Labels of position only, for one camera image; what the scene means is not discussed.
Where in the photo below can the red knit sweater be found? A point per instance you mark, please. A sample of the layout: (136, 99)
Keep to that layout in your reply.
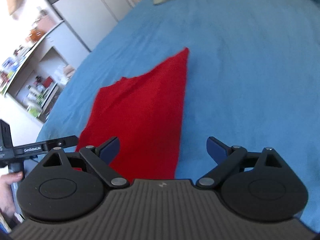
(145, 120)

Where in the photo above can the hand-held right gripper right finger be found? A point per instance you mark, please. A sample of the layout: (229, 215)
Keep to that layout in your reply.
(216, 151)

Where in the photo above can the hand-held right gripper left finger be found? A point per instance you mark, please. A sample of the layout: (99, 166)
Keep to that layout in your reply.
(110, 151)

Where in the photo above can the white and grey wardrobe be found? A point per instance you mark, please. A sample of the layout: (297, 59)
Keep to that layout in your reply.
(87, 10)

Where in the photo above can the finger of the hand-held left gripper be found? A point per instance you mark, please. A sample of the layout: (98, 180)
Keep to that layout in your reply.
(62, 143)

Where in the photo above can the person's left hand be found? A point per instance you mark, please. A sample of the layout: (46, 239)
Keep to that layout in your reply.
(7, 192)

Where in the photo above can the white shelf unit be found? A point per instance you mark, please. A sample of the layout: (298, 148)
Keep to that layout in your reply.
(32, 80)

